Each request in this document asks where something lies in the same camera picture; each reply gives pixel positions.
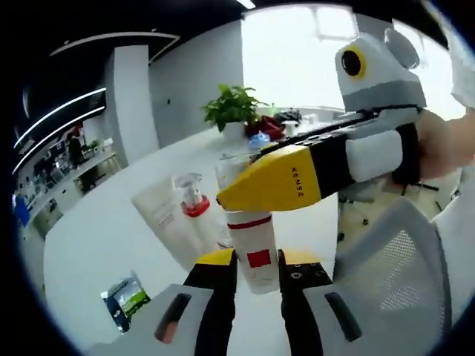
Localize person's right hand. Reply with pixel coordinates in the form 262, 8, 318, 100
415, 109, 475, 183

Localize ceiling light strip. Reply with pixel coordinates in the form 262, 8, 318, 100
10, 105, 108, 175
13, 87, 108, 149

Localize red collar skincare pump bottle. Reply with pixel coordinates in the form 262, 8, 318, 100
173, 173, 224, 253

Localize dark bundle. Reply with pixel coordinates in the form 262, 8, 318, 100
272, 108, 302, 124

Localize blue box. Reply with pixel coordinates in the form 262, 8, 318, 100
13, 193, 31, 228

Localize potted green plant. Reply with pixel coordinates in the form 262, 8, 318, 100
201, 83, 269, 141

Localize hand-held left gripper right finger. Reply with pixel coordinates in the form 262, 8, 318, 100
277, 248, 390, 356

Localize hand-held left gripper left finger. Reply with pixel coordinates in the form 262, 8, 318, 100
88, 248, 238, 356

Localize long white office counter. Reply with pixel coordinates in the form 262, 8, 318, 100
18, 148, 123, 238

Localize red cloth bundle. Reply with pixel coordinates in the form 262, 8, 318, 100
243, 114, 286, 141

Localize grey mesh office chair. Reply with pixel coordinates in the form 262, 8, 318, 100
333, 196, 454, 337

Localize dark green skincare sachet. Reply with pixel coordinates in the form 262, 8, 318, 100
99, 269, 152, 334

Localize blue cloth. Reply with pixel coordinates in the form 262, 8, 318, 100
247, 132, 275, 150

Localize large white skincare tube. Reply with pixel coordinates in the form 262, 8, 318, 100
131, 182, 209, 270

